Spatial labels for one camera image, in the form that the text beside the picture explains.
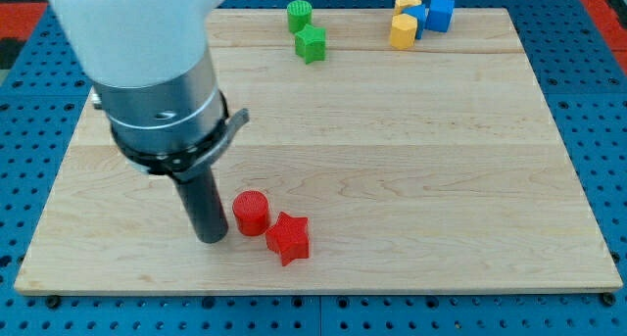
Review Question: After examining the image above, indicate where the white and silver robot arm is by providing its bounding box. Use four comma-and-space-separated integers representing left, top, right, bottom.
49, 0, 248, 181

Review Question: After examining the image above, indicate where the red cylinder block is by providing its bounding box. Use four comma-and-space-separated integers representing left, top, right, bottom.
232, 190, 270, 236

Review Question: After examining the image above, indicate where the red star block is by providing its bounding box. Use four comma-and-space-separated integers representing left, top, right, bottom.
265, 212, 310, 266

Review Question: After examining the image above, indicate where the green star block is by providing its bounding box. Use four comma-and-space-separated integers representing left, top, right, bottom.
295, 24, 326, 64

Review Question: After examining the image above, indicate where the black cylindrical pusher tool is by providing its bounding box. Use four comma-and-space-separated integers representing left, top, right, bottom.
174, 169, 228, 244

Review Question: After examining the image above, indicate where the wooden board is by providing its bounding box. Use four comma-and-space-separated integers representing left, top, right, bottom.
15, 8, 623, 296

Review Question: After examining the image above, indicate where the green cylinder block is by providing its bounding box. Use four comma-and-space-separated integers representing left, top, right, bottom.
286, 0, 313, 33

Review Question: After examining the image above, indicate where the yellow hexagon block front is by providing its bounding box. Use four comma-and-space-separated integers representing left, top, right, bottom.
389, 14, 418, 50

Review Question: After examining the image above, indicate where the blue block middle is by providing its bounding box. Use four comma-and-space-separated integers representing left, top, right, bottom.
403, 5, 427, 39

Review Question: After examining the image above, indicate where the yellow block rear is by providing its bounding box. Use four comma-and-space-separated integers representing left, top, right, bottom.
394, 0, 422, 16

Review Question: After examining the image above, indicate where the blue cube block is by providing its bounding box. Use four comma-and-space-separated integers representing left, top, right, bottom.
425, 0, 455, 32

